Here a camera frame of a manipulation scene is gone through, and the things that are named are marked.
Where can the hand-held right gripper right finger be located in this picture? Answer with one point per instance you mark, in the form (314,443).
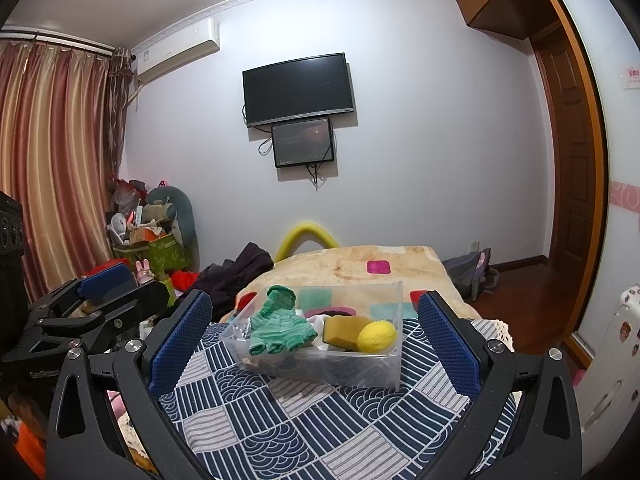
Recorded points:
(447,342)

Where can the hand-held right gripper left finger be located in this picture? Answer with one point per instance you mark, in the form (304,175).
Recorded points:
(182,340)

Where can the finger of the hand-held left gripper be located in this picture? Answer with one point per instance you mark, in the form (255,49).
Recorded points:
(100,322)
(105,280)

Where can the yellow lemon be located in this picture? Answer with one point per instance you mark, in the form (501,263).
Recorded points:
(377,336)

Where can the green knitted garment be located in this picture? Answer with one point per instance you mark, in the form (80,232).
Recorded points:
(280,325)

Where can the clear plastic storage box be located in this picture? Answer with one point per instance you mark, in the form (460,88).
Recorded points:
(350,370)

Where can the brown sponge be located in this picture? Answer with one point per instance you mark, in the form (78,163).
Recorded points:
(340,334)

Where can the red box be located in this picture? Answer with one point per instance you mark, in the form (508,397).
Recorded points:
(97,266)

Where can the pink rabbit toy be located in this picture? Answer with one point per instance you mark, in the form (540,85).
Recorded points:
(144,271)

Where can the yellow-green cylinder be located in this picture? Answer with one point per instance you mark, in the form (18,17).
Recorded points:
(169,290)

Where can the white handheld fan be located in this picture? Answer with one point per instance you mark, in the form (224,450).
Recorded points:
(117,225)

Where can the green cardboard box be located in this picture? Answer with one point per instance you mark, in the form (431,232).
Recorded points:
(160,255)

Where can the red cloth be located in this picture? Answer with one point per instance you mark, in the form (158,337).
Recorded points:
(185,279)

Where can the dark backpack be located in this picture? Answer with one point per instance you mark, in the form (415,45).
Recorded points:
(467,275)

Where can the pink plush toy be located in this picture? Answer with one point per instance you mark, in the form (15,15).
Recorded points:
(116,402)

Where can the red plastic bag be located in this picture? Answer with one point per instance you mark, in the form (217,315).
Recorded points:
(122,192)

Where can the black clothing pile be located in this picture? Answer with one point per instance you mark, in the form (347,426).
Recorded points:
(240,270)

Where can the grey curved pillow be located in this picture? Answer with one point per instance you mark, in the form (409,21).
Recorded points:
(182,215)

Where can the striped pink curtain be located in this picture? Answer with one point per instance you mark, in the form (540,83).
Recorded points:
(55,160)

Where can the beige printed blanket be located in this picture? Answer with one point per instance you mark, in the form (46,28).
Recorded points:
(340,270)

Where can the orange cloth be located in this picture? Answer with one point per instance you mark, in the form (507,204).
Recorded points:
(30,455)

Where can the blue white patterned cloth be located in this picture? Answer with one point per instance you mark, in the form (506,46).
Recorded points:
(310,425)

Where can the yellow foam tube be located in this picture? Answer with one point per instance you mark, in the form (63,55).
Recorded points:
(305,232)

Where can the brown wooden door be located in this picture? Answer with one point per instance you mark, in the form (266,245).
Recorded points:
(570,185)

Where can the white air conditioner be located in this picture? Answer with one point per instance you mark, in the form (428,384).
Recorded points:
(175,50)

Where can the white heart-print sliding door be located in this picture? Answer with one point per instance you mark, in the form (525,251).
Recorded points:
(620,160)

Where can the pink paper label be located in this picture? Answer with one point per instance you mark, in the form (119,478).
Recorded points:
(632,77)

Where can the white wall socket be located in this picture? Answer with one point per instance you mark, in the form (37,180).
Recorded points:
(473,246)

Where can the small black wall monitor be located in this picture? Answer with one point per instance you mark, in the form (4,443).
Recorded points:
(302,142)

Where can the black wall television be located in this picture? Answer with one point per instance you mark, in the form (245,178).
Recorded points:
(298,89)

